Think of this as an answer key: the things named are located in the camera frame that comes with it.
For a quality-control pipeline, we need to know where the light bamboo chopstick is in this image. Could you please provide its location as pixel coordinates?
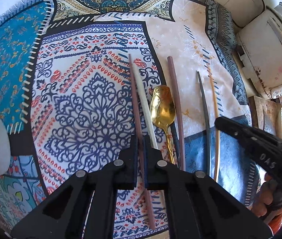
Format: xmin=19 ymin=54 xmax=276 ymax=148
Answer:
xmin=206 ymin=64 xmax=222 ymax=182

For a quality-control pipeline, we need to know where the grey metal chopstick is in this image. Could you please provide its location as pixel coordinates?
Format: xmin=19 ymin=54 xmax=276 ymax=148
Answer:
xmin=197 ymin=71 xmax=211 ymax=176

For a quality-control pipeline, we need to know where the dark mauve chopstick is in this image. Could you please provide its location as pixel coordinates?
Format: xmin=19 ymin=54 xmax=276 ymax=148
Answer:
xmin=167 ymin=56 xmax=185 ymax=171

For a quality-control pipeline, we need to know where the gold metal spoon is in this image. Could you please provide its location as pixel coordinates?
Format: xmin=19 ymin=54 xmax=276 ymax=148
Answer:
xmin=150 ymin=85 xmax=176 ymax=164

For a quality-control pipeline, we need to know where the white chopstick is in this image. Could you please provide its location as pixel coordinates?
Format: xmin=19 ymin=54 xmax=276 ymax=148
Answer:
xmin=131 ymin=63 xmax=159 ymax=149

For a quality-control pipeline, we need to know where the person's right hand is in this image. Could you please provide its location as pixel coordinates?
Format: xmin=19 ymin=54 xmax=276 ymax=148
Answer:
xmin=251 ymin=173 xmax=277 ymax=217

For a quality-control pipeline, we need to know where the white worn rice cooker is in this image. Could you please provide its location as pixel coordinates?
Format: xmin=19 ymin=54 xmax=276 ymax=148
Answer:
xmin=236 ymin=3 xmax=282 ymax=99

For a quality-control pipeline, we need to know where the patterned patchwork table mat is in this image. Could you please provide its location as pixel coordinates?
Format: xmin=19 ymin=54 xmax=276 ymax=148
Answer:
xmin=0 ymin=0 xmax=250 ymax=236

